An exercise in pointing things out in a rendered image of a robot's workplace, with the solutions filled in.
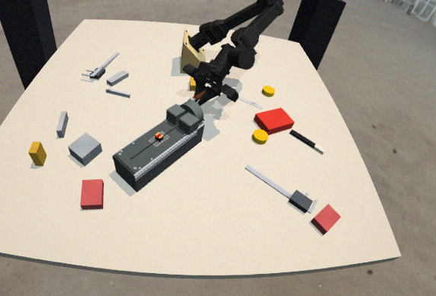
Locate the red rectangular block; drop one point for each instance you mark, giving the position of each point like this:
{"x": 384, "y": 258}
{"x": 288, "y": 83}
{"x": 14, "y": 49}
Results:
{"x": 272, "y": 121}
{"x": 92, "y": 194}
{"x": 325, "y": 219}

